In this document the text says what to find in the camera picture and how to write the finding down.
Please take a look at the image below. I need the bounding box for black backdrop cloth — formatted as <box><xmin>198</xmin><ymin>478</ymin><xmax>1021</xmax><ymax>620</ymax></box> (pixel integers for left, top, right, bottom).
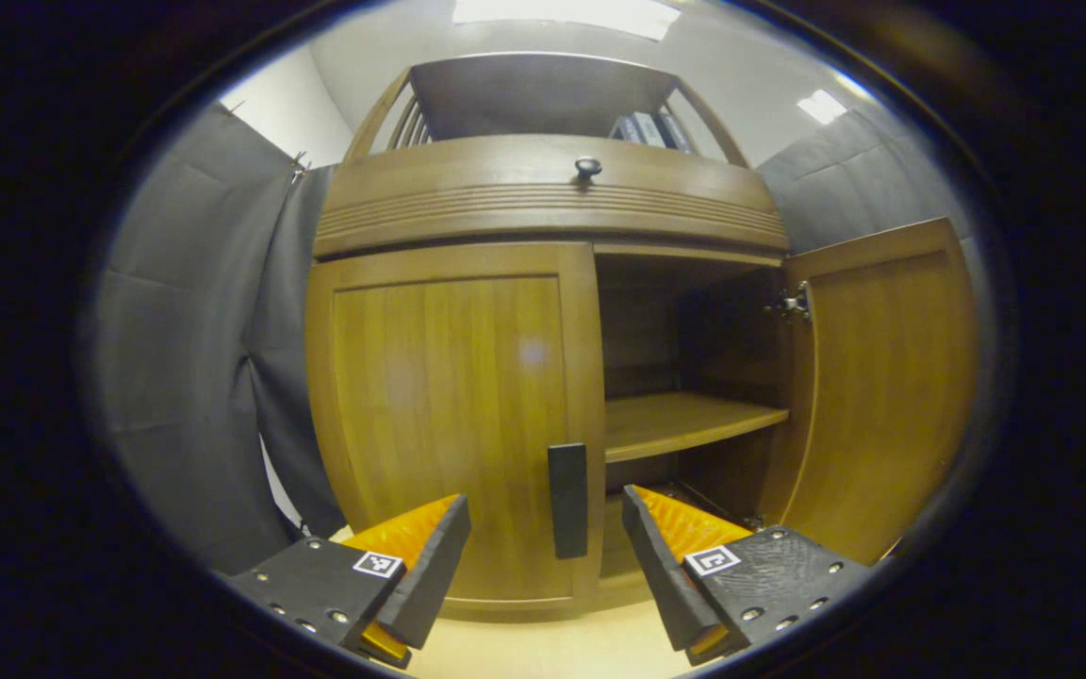
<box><xmin>95</xmin><ymin>94</ymin><xmax>987</xmax><ymax>576</ymax></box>

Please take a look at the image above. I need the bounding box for wooden double-door shoe cabinet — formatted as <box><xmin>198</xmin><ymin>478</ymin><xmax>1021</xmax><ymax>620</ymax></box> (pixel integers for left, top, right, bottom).
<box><xmin>305</xmin><ymin>52</ymin><xmax>798</xmax><ymax>623</ymax></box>

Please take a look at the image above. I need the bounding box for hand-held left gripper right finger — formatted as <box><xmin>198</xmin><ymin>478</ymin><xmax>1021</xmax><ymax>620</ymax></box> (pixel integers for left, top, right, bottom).
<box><xmin>622</xmin><ymin>485</ymin><xmax>874</xmax><ymax>667</ymax></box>

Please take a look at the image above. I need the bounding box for wooden shoe cabinet door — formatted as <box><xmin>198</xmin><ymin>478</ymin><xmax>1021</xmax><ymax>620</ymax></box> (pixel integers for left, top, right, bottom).
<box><xmin>305</xmin><ymin>242</ymin><xmax>607</xmax><ymax>609</ymax></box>
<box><xmin>758</xmin><ymin>217</ymin><xmax>980</xmax><ymax>567</ymax></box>

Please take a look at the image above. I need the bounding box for ceiling light panel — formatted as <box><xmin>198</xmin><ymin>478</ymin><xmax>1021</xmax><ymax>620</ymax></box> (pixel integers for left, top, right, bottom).
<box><xmin>452</xmin><ymin>0</ymin><xmax>683</xmax><ymax>41</ymax></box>
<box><xmin>796</xmin><ymin>90</ymin><xmax>847</xmax><ymax>125</ymax></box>

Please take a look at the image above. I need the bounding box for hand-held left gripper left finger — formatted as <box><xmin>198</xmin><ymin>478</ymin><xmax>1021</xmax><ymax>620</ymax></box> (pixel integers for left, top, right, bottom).
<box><xmin>227</xmin><ymin>492</ymin><xmax>473</xmax><ymax>669</ymax></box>

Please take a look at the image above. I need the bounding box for wooden cabinet drawer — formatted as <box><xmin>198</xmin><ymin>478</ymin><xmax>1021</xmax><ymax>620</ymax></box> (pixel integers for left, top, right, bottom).
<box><xmin>312</xmin><ymin>134</ymin><xmax>789</xmax><ymax>260</ymax></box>

